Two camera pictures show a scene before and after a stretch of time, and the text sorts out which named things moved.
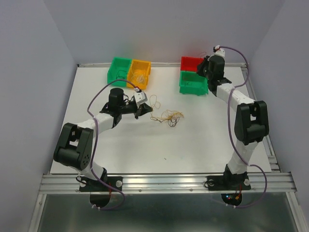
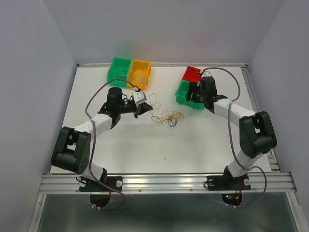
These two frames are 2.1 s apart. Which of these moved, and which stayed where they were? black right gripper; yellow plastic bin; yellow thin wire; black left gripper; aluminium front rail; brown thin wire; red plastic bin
Moved: red plastic bin; black right gripper
Stayed: black left gripper; brown thin wire; yellow plastic bin; aluminium front rail; yellow thin wire
